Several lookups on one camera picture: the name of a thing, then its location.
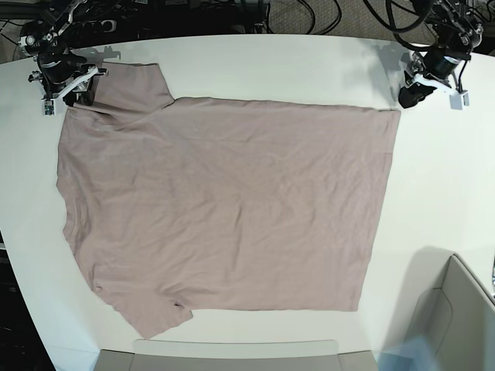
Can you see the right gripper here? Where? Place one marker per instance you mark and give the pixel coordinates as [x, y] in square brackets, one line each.
[70, 78]

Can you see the grey bin right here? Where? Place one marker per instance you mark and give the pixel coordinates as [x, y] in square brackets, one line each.
[457, 320]

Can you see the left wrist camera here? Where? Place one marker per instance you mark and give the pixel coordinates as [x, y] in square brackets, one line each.
[459, 100]

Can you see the grey bin front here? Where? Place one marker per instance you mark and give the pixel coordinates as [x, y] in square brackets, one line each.
[162, 355]

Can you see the blue cloth in bin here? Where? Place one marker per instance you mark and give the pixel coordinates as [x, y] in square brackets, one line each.
[414, 354]

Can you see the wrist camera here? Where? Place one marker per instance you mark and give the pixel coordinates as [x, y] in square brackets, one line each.
[459, 100]
[48, 107]

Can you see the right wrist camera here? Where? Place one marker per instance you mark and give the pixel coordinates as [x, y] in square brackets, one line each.
[48, 107]

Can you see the grey bin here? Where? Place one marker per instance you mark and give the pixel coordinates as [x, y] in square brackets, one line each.
[162, 355]
[457, 320]

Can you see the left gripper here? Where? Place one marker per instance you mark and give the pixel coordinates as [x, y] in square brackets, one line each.
[427, 73]

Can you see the pink T-shirt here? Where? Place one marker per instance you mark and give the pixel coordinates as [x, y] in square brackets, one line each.
[193, 203]

